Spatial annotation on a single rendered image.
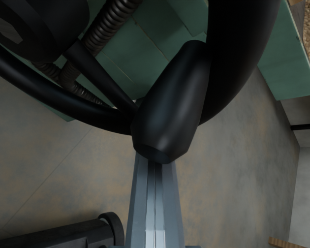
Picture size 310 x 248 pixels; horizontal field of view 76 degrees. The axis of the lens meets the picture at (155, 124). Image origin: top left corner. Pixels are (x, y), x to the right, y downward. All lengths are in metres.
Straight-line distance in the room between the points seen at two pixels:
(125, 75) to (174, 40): 0.16
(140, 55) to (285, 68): 0.24
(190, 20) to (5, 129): 0.85
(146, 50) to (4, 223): 0.83
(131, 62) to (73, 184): 0.72
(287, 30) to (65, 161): 0.91
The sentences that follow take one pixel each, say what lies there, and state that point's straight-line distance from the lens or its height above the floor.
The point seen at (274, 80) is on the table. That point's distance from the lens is 0.37.
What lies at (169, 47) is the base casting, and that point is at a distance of 0.36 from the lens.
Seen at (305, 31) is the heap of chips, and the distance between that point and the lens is 0.35.
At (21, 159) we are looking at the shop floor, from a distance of 0.96.
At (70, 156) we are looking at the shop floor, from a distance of 1.01.
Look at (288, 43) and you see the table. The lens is 0.33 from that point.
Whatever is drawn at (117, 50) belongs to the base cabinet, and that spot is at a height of 0.63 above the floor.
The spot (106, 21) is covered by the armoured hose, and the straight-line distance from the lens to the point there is 0.22.
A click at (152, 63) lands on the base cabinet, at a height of 0.68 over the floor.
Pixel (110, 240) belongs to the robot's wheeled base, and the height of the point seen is 0.21.
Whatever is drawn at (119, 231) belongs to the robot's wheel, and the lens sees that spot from 0.96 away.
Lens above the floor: 0.95
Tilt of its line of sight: 48 degrees down
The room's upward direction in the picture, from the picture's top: 81 degrees clockwise
